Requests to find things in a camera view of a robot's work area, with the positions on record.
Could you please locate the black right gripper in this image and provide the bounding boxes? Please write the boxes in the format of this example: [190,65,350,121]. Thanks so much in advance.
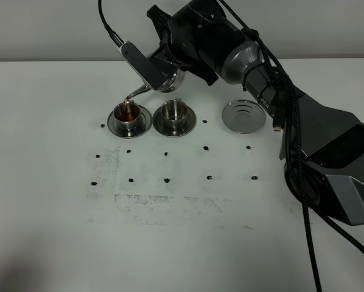
[147,1,246,86]

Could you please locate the stainless steel teapot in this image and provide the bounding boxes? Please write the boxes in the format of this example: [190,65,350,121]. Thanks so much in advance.
[124,69,185,103]

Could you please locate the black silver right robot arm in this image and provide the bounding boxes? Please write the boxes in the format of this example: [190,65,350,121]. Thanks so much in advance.
[147,1,364,226]

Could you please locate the steel teapot saucer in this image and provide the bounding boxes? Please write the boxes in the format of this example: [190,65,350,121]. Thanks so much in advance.
[222,100,266,134]

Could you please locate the right steel teacup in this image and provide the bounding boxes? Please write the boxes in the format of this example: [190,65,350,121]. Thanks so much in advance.
[161,99,188,130]

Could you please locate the steel teacup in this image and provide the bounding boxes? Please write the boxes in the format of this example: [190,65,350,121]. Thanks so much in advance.
[161,99,188,130]
[112,102,141,131]

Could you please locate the right steel saucer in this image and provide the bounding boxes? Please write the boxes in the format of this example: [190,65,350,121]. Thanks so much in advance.
[152,103,198,138]

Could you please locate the left steel saucer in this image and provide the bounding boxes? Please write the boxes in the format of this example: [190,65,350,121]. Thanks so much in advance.
[107,103,152,138]

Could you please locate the left steel teacup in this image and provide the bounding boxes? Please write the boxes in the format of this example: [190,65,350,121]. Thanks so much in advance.
[112,102,141,131]

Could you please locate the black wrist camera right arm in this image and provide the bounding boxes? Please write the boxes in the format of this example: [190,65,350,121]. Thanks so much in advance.
[119,42,178,90]

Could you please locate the black braided cable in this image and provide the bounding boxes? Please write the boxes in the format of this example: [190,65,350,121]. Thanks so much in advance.
[218,0,364,292]

